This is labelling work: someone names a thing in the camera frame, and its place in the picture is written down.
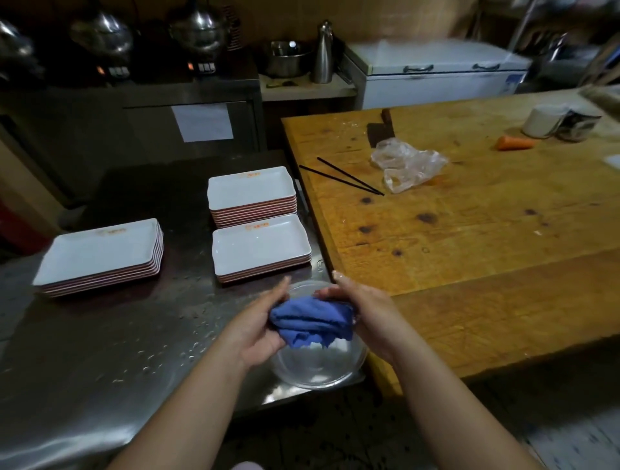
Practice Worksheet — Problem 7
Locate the steel work table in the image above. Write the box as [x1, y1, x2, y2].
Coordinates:
[0, 150, 367, 470]

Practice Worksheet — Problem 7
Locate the person's right hand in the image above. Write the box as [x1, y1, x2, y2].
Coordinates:
[313, 271, 413, 364]

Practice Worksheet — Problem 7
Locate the metal utensil rack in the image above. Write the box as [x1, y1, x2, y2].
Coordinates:
[508, 0, 620, 93]

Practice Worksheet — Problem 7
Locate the black induction cooker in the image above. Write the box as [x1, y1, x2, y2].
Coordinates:
[94, 60, 132, 81]
[0, 57, 45, 82]
[186, 57, 218, 76]

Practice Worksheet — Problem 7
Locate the blue cloth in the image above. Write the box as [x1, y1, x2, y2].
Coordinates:
[269, 296, 357, 349]

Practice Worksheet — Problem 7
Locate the person's left forearm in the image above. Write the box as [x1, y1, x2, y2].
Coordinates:
[106, 348, 248, 470]

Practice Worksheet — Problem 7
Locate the white chest freezer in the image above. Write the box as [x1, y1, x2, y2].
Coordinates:
[338, 38, 533, 111]

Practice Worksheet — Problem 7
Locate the white cup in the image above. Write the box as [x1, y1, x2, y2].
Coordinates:
[521, 104, 568, 140]

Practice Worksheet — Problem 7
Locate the crumpled clear plastic bag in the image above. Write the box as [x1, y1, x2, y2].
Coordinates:
[370, 138, 449, 194]

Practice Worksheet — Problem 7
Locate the red fire extinguisher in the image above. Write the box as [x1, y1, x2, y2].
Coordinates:
[0, 201, 49, 255]

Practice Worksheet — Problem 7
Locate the wooden table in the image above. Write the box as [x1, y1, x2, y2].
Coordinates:
[282, 87, 620, 398]

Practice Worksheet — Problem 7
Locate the stainless steel cabinet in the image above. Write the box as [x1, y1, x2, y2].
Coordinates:
[0, 79, 266, 209]

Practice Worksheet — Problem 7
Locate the beige side counter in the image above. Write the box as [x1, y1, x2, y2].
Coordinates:
[259, 72, 358, 103]

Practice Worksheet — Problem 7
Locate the steel cleaver with dark handle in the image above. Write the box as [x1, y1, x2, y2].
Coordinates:
[366, 108, 396, 148]

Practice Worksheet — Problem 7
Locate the person's right forearm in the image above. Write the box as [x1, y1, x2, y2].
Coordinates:
[387, 336, 543, 470]

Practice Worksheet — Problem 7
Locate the steel jug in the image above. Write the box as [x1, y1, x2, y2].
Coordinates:
[311, 20, 335, 85]

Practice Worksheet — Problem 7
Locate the clear glass bowl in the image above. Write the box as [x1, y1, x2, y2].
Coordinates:
[269, 280, 369, 391]

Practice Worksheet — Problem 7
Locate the steel basin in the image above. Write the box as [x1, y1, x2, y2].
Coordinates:
[263, 40, 313, 79]

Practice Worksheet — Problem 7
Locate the person's left hand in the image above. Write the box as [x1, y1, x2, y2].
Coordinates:
[218, 276, 293, 371]

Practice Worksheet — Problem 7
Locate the white paper sheet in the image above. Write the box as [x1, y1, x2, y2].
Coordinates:
[172, 103, 234, 143]

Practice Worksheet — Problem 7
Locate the dark patterned cup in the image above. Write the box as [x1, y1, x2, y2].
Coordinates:
[555, 106, 604, 143]

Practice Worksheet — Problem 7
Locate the orange carrot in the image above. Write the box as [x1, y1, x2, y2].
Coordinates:
[497, 135, 536, 152]

